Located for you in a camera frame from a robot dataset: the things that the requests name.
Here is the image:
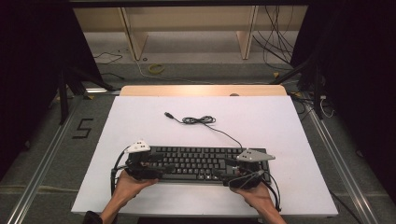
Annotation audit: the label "yellow tape roll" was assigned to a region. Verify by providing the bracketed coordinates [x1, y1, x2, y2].
[148, 63, 165, 76]

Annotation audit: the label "black metal stand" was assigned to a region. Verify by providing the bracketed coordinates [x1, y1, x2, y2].
[57, 64, 116, 126]
[269, 52, 325, 120]

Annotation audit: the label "left hand-held gripper cable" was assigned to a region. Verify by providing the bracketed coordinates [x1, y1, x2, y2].
[109, 145, 132, 197]

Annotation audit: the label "aluminium floor rail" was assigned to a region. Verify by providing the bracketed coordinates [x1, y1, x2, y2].
[303, 92, 382, 224]
[5, 92, 82, 224]

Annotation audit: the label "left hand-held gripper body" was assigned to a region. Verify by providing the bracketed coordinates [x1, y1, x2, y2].
[124, 139, 163, 182]

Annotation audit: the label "bundle of black cables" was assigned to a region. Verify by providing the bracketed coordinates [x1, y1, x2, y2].
[251, 5, 296, 72]

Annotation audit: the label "wooden table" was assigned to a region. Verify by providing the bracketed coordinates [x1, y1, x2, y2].
[120, 84, 288, 97]

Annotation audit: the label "person's dark left sleeve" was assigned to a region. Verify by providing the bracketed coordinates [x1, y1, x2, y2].
[81, 210, 105, 224]

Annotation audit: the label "right hand-held gripper cable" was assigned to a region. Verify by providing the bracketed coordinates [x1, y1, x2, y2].
[261, 170, 283, 214]

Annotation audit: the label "black floor cable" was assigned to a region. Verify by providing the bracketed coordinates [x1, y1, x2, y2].
[92, 51, 124, 65]
[100, 72, 126, 81]

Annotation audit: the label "person's right hand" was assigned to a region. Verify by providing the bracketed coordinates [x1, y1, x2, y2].
[232, 182, 276, 215]

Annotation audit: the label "white floor cable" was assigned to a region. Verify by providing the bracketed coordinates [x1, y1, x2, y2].
[133, 58, 219, 86]

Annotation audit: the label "person's left hand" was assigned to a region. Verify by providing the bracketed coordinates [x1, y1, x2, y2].
[112, 169, 160, 203]

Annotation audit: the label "black computer keyboard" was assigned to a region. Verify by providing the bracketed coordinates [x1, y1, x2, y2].
[127, 146, 272, 187]

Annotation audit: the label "beige wooden shelf unit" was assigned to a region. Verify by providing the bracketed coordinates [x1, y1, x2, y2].
[73, 5, 309, 62]

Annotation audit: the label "black curtain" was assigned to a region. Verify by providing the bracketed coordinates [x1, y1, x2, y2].
[0, 0, 104, 181]
[290, 0, 396, 195]

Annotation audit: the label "hand-held gripper cable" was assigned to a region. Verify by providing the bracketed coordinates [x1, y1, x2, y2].
[261, 170, 283, 214]
[109, 145, 132, 197]

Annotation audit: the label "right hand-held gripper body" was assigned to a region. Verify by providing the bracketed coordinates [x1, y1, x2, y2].
[223, 148, 276, 189]

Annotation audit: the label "tangled floor cables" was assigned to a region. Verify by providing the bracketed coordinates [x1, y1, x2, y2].
[289, 91, 335, 119]

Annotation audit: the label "white board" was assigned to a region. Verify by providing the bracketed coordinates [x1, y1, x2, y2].
[70, 94, 339, 217]

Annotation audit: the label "black keyboard cable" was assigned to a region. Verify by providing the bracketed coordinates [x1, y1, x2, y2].
[163, 111, 244, 149]

